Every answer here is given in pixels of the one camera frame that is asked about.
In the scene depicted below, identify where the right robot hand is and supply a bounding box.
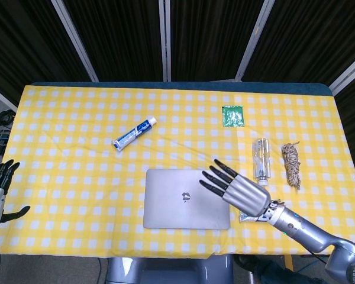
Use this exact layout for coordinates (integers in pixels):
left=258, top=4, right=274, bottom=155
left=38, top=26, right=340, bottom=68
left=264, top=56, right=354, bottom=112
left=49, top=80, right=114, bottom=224
left=199, top=159, right=271, bottom=217

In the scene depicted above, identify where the silver laptop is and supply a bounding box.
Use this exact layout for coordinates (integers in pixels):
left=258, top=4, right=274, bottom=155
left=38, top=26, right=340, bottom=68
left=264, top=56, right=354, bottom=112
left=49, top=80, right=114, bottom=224
left=143, top=168, right=231, bottom=230

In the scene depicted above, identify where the blue white toothpaste tube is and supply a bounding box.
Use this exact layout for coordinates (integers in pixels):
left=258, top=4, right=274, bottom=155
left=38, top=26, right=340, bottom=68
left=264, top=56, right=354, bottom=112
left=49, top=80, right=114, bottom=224
left=238, top=209, right=269, bottom=224
left=111, top=117, right=157, bottom=153

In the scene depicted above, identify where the clear plastic bottle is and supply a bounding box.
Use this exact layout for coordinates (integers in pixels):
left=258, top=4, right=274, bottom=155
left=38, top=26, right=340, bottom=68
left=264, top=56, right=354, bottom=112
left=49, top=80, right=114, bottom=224
left=252, top=137, right=272, bottom=186

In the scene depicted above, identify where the green packet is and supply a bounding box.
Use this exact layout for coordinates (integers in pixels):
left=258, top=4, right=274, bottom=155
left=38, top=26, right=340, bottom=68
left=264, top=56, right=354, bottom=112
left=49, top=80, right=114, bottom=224
left=221, top=105, right=245, bottom=128

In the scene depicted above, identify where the yellow white checkered tablecloth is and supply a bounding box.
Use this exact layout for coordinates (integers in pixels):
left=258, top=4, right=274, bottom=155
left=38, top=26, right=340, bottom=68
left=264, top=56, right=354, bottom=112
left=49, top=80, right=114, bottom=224
left=0, top=85, right=355, bottom=256

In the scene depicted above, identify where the grey robot torso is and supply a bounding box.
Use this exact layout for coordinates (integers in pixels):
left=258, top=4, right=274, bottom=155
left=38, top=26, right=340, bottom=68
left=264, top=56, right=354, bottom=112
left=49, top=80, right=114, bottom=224
left=106, top=254, right=234, bottom=284

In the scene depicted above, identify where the beige rope bundle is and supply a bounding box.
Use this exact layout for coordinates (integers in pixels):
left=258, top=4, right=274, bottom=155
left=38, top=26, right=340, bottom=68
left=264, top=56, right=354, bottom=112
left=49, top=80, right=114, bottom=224
left=280, top=141, right=302, bottom=191

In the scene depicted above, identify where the black cable bundle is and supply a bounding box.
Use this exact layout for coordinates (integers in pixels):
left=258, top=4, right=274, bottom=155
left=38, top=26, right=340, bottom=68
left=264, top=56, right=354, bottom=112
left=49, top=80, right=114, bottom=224
left=0, top=109, right=15, bottom=130

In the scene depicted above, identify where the white partition frame post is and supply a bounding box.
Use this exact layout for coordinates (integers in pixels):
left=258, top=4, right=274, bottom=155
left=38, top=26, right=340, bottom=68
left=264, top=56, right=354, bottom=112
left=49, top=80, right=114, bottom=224
left=159, top=0, right=172, bottom=82
left=235, top=0, right=275, bottom=81
left=0, top=82, right=17, bottom=112
left=50, top=0, right=99, bottom=83
left=328, top=49, right=355, bottom=95

